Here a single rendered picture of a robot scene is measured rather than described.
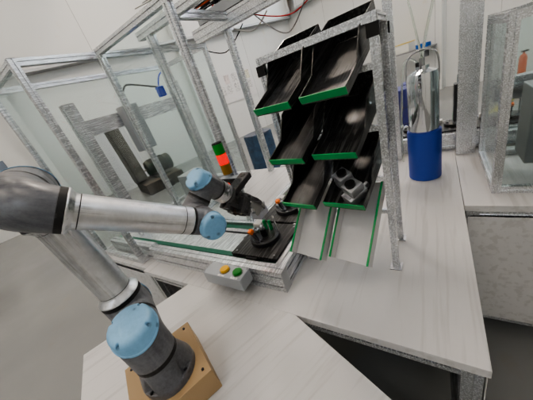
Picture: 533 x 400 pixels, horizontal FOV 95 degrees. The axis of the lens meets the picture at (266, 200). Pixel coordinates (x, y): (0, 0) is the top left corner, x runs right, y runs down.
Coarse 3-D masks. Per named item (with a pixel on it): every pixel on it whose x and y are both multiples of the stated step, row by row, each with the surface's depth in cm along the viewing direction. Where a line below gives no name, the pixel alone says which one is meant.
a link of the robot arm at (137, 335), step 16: (144, 304) 65; (128, 320) 62; (144, 320) 61; (160, 320) 66; (112, 336) 59; (128, 336) 58; (144, 336) 59; (160, 336) 63; (128, 352) 58; (144, 352) 60; (160, 352) 62; (144, 368) 61
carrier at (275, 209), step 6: (276, 198) 142; (282, 198) 140; (276, 204) 140; (282, 204) 133; (270, 210) 135; (276, 210) 129; (282, 210) 125; (288, 210) 125; (294, 210) 124; (264, 216) 132; (270, 216) 130; (276, 216) 128; (282, 216) 126; (288, 216) 124; (294, 216) 122; (276, 222) 124; (282, 222) 121; (288, 222) 120; (294, 222) 118
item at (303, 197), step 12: (312, 156) 95; (300, 168) 92; (312, 168) 91; (324, 168) 80; (300, 180) 91; (312, 180) 87; (324, 180) 81; (288, 192) 88; (300, 192) 87; (312, 192) 84; (288, 204) 85; (300, 204) 81; (312, 204) 81
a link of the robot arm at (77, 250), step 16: (48, 176) 57; (48, 240) 57; (64, 240) 58; (80, 240) 60; (64, 256) 59; (80, 256) 61; (96, 256) 63; (80, 272) 62; (96, 272) 63; (112, 272) 66; (96, 288) 65; (112, 288) 66; (128, 288) 70; (144, 288) 76; (112, 304) 67; (128, 304) 68; (112, 320) 68
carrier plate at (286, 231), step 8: (272, 224) 122; (280, 224) 120; (288, 224) 118; (280, 232) 114; (288, 232) 112; (248, 240) 115; (280, 240) 108; (288, 240) 106; (240, 248) 111; (248, 248) 109; (256, 248) 108; (264, 248) 106; (272, 248) 104; (280, 248) 103; (240, 256) 109; (256, 256) 103; (264, 256) 101; (272, 256) 100
